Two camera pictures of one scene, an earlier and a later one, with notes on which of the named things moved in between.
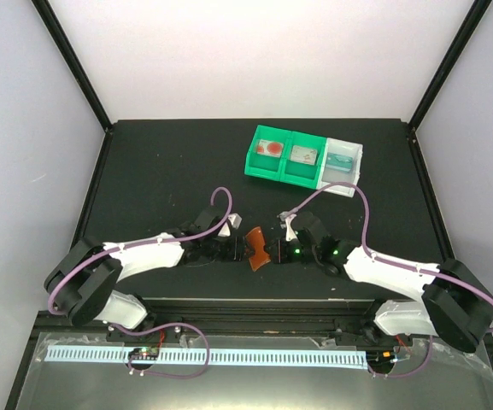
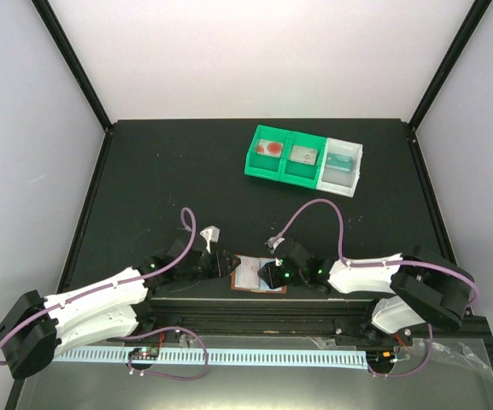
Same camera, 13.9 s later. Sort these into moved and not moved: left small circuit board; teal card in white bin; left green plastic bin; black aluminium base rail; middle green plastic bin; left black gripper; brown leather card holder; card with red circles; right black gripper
Moved: right black gripper; left black gripper; brown leather card holder
Not moved: left small circuit board; middle green plastic bin; black aluminium base rail; left green plastic bin; card with red circles; teal card in white bin
